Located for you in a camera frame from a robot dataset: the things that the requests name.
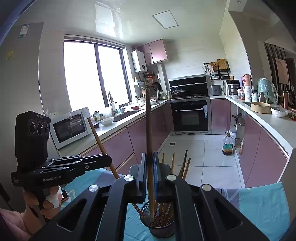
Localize white plastic bag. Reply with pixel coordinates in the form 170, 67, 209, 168
270, 106, 288, 118

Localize wooden slat partition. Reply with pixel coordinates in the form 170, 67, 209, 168
264, 42, 296, 93

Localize black wall shelf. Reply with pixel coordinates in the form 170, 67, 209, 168
203, 61, 232, 80

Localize pink kitchen base cabinets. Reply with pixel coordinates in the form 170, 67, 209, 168
58, 102, 174, 176
210, 96, 296, 188

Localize white water heater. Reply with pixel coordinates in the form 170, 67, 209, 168
131, 50, 148, 72

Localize round bamboo steamer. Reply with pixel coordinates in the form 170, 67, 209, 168
251, 101, 271, 114

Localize silver rice cooker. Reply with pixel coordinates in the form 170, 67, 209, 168
210, 85, 223, 96

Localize kitchen window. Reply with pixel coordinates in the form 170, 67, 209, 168
63, 39, 132, 112

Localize pink wall cabinet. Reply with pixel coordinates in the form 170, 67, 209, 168
141, 39, 169, 65

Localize grey refrigerator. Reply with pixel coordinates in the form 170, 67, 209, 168
0, 22, 65, 209

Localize person's left hand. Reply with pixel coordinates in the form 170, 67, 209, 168
23, 185, 64, 223

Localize green plastic-covered appliance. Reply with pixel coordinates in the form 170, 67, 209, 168
257, 78, 278, 105

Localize blue grey printed tablecloth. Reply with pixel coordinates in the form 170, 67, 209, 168
58, 168, 290, 241

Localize cooking oil bottle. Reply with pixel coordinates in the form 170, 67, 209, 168
222, 132, 234, 156

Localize brown thermos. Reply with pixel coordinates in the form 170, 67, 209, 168
282, 90, 290, 108

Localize black built-in oven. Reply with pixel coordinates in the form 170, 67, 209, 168
170, 100, 211, 135

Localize ceiling light panel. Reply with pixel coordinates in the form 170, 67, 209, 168
152, 10, 178, 29

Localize black mesh pen holder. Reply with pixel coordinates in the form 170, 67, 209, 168
139, 200, 176, 239

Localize bundle of wooden chopsticks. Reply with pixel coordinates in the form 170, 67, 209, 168
151, 149, 192, 230

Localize framed picture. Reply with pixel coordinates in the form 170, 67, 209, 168
275, 57, 289, 85

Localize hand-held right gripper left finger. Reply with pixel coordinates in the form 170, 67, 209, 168
29, 152, 148, 241

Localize white microwave oven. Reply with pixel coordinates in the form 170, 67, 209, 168
50, 107, 93, 150

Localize black range hood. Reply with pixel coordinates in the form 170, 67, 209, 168
169, 75, 210, 98

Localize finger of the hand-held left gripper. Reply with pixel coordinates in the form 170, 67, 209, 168
47, 158, 113, 178
44, 155, 111, 166

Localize white bowl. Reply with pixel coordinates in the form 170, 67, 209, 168
99, 116, 115, 126

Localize red-handled wooden chopstick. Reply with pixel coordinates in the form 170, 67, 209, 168
87, 117, 146, 220
144, 88, 156, 222

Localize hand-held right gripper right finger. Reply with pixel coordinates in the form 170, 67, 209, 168
153, 151, 270, 241

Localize stainless steamer pot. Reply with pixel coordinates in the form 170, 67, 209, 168
226, 80, 241, 96

